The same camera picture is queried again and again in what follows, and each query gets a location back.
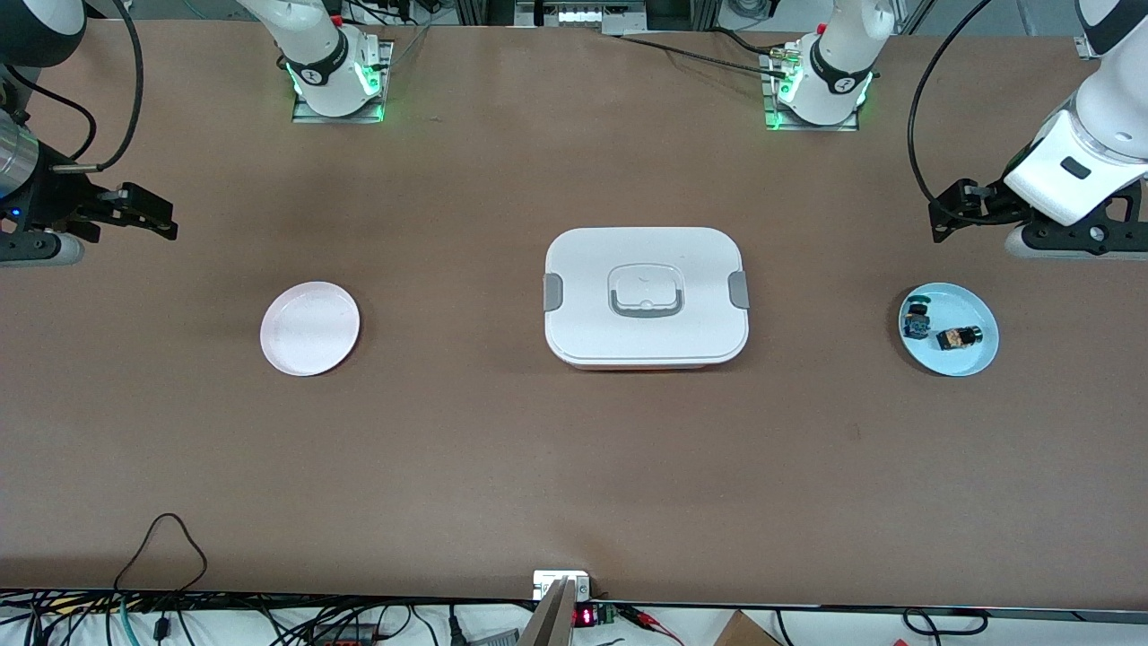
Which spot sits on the light blue round plate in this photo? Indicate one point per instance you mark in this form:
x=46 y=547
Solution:
x=964 y=309

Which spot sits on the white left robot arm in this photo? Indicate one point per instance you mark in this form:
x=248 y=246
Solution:
x=839 y=54

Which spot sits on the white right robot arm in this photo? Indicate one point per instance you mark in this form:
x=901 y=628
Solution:
x=314 y=45

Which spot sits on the pink round plate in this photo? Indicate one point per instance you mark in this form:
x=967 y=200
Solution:
x=309 y=327

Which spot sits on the small white mounting block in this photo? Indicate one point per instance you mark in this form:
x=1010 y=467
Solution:
x=547 y=581

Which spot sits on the white lunch box grey latches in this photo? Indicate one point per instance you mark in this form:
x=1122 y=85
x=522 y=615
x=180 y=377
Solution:
x=646 y=336

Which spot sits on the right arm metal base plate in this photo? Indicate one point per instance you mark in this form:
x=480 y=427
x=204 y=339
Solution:
x=341 y=118

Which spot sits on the brown cardboard piece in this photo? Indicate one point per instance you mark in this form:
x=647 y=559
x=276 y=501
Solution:
x=744 y=632

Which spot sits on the red LED display module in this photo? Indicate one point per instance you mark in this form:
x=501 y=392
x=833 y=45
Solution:
x=585 y=616

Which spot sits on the silver equipment box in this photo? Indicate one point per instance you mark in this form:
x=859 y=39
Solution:
x=578 y=16

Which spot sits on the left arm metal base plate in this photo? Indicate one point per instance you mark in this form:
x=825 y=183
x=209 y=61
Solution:
x=812 y=126

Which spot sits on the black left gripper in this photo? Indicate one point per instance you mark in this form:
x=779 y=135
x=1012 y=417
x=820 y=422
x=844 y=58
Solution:
x=994 y=203

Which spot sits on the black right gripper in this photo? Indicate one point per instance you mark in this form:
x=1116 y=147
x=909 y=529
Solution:
x=56 y=199

